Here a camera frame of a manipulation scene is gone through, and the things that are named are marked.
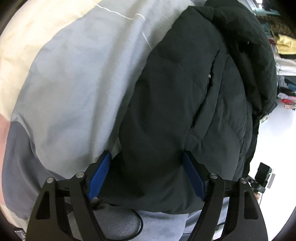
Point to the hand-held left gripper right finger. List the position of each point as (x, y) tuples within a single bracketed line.
[(194, 176)]

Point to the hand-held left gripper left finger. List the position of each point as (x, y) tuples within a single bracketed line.
[(99, 176)]

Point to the black puffer jacket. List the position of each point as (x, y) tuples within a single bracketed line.
[(180, 104)]

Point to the light grey garment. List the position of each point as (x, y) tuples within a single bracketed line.
[(69, 81)]

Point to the yellow fleece jacket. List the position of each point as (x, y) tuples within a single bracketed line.
[(286, 44)]

